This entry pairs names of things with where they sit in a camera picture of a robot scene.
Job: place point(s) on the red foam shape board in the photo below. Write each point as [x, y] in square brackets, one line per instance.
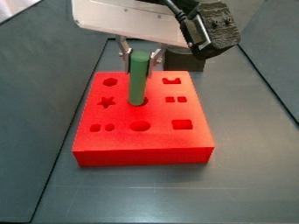
[163, 132]

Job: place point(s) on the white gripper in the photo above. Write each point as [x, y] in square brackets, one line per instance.
[134, 19]

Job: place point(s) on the black curved holder stand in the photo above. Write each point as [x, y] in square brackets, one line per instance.
[178, 59]

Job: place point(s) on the green cylinder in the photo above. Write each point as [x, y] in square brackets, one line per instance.
[138, 76]

